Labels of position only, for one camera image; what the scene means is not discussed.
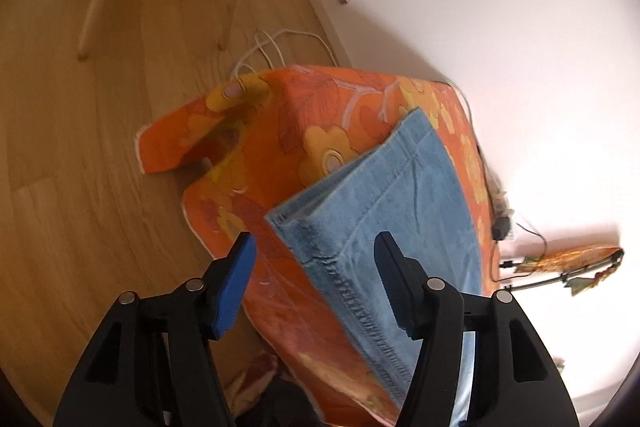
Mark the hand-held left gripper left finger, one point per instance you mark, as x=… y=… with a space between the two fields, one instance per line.
x=235 y=287

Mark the black power adapter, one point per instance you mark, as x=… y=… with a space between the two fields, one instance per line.
x=501 y=229

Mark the orange floral tablecloth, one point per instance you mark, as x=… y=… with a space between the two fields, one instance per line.
x=300 y=117

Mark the orange patterned scarf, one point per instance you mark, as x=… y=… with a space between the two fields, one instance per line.
x=580 y=257

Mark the light blue denim pants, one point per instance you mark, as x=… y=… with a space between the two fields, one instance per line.
x=400 y=187

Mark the silver camera tripod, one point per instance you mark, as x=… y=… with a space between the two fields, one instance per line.
x=550 y=279

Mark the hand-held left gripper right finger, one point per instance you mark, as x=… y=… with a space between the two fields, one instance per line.
x=395 y=277

